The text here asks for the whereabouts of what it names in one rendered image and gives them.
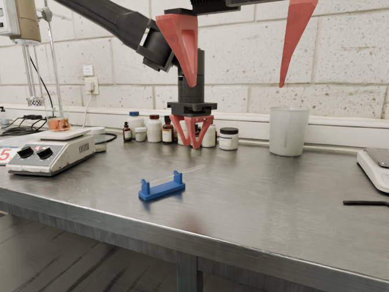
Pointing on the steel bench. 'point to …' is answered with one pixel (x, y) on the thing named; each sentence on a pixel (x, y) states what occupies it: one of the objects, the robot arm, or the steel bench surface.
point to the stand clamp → (50, 15)
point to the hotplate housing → (62, 162)
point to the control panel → (36, 156)
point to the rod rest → (153, 192)
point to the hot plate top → (60, 134)
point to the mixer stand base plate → (15, 141)
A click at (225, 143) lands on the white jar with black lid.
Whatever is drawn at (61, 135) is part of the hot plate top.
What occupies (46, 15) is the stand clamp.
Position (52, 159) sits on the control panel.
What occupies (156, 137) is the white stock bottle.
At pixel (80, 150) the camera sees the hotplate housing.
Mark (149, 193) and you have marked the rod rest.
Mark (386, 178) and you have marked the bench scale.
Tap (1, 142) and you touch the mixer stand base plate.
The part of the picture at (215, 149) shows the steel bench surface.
